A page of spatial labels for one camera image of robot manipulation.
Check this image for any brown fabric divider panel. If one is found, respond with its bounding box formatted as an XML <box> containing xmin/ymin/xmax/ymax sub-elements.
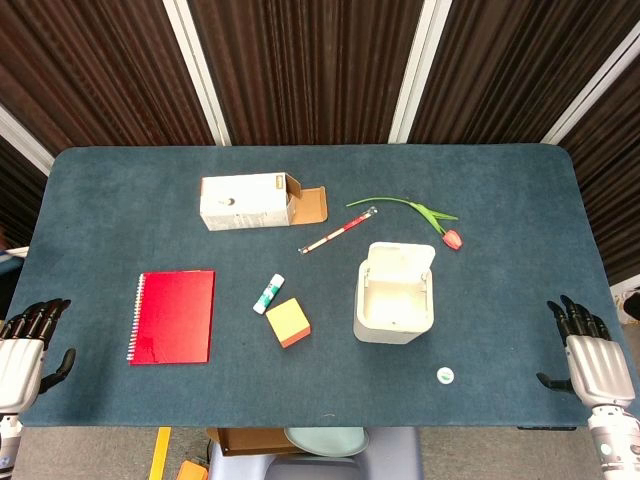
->
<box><xmin>0</xmin><ymin>0</ymin><xmax>217</xmax><ymax>157</ymax></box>
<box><xmin>408</xmin><ymin>0</ymin><xmax>640</xmax><ymax>145</ymax></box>
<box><xmin>0</xmin><ymin>134</ymin><xmax>50</xmax><ymax>251</ymax></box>
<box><xmin>187</xmin><ymin>0</ymin><xmax>427</xmax><ymax>147</ymax></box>
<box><xmin>558</xmin><ymin>58</ymin><xmax>640</xmax><ymax>287</ymax></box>

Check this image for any pale green plate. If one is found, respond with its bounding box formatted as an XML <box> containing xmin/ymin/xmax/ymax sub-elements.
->
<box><xmin>284</xmin><ymin>427</ymin><xmax>370</xmax><ymax>458</ymax></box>

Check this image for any red spiral notebook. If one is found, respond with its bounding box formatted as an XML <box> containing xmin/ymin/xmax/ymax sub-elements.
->
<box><xmin>125</xmin><ymin>269</ymin><xmax>217</xmax><ymax>367</ymax></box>

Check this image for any yellow orange block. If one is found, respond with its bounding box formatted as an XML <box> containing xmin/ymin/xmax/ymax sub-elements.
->
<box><xmin>265</xmin><ymin>297</ymin><xmax>312</xmax><ymax>349</ymax></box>

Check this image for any red tulip flower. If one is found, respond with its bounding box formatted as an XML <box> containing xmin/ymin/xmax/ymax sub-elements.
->
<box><xmin>346</xmin><ymin>196</ymin><xmax>464</xmax><ymax>251</ymax></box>

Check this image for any blue felt table mat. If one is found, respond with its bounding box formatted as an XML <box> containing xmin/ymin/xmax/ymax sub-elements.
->
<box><xmin>5</xmin><ymin>143</ymin><xmax>632</xmax><ymax>430</ymax></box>

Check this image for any white plastic bin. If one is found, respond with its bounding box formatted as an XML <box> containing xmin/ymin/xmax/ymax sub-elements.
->
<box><xmin>352</xmin><ymin>241</ymin><xmax>437</xmax><ymax>346</ymax></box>

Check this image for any white cardboard box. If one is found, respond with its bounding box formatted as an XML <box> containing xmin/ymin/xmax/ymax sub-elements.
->
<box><xmin>199</xmin><ymin>172</ymin><xmax>329</xmax><ymax>232</ymax></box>

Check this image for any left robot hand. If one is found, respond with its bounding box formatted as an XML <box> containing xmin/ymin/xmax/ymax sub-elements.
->
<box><xmin>0</xmin><ymin>298</ymin><xmax>78</xmax><ymax>414</ymax></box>

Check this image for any brown cardboard box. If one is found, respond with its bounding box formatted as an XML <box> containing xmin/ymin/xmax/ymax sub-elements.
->
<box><xmin>206</xmin><ymin>427</ymin><xmax>302</xmax><ymax>458</ymax></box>

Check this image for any white divider frame post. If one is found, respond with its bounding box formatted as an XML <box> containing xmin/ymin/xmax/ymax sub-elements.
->
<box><xmin>162</xmin><ymin>0</ymin><xmax>232</xmax><ymax>147</ymax></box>
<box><xmin>541</xmin><ymin>34</ymin><xmax>640</xmax><ymax>146</ymax></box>
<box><xmin>387</xmin><ymin>0</ymin><xmax>454</xmax><ymax>145</ymax></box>
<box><xmin>0</xmin><ymin>104</ymin><xmax>55</xmax><ymax>176</ymax></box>

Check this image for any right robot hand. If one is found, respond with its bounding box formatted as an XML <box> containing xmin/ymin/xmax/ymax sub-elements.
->
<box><xmin>536</xmin><ymin>294</ymin><xmax>637</xmax><ymax>410</ymax></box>

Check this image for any white green glue stick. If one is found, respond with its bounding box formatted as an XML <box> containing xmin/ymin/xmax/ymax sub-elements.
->
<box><xmin>252</xmin><ymin>273</ymin><xmax>286</xmax><ymax>316</ymax></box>

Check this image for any red white pen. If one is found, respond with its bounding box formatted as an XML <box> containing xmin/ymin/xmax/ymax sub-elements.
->
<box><xmin>298</xmin><ymin>207</ymin><xmax>379</xmax><ymax>257</ymax></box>

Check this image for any orange object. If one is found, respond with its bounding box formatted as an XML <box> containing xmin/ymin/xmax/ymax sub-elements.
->
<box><xmin>176</xmin><ymin>459</ymin><xmax>209</xmax><ymax>480</ymax></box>

